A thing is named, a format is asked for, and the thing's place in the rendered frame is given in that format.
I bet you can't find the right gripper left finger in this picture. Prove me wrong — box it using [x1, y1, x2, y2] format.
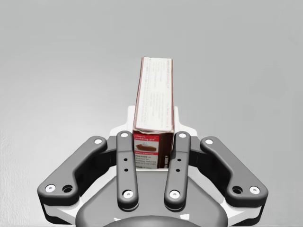
[37, 105, 140, 215]

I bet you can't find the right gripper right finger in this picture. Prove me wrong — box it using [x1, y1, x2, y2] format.
[163, 105, 269, 215]

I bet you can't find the red and white carton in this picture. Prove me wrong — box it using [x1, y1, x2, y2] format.
[133, 56, 175, 170]

